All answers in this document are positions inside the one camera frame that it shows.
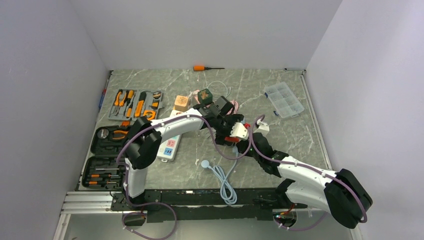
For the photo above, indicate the dark green cube adapter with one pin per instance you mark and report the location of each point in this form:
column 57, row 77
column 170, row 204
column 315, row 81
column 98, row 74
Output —
column 205, row 97

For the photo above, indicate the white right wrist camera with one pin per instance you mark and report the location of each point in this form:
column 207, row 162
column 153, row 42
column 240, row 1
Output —
column 262, row 127

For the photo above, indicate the white long power strip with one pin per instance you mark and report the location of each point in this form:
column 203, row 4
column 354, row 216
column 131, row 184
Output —
column 168, row 149

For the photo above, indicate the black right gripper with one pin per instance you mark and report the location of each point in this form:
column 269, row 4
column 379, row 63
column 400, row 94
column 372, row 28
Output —
column 242, row 146

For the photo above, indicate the orange handled screwdriver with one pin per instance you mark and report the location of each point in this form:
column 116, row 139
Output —
column 201, row 68

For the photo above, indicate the orange utility knife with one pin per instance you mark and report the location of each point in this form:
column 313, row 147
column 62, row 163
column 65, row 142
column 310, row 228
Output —
column 139, row 108

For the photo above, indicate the orange tape measure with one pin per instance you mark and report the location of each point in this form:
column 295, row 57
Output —
column 150, row 114

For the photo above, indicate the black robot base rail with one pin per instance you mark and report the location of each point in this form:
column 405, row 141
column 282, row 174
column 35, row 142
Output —
column 205, row 204

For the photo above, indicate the grey tool tray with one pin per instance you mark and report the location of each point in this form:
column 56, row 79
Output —
column 153, row 100

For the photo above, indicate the orange handled pliers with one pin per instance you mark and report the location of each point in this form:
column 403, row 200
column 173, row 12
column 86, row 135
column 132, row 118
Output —
column 122, row 104

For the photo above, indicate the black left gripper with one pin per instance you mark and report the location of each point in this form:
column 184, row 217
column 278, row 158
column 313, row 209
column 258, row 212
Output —
column 220, row 138

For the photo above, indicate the black open tool case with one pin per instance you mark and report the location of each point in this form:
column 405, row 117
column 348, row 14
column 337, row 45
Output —
column 101, row 171

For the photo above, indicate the orange pliers in case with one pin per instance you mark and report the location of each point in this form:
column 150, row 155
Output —
column 118, row 135

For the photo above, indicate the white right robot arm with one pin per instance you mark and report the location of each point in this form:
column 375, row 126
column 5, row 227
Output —
column 338, row 193

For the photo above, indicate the orange wooden cube adapter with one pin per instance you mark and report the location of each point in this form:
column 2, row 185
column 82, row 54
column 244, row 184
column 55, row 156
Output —
column 181, row 103

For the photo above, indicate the clear plastic screw organizer box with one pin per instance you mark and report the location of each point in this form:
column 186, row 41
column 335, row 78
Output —
column 283, row 99

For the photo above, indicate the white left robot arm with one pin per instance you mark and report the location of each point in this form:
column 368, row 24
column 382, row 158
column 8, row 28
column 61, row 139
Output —
column 142, row 142

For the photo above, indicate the red cube socket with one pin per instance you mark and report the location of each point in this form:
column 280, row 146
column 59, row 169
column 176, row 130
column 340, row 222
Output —
column 231, row 139

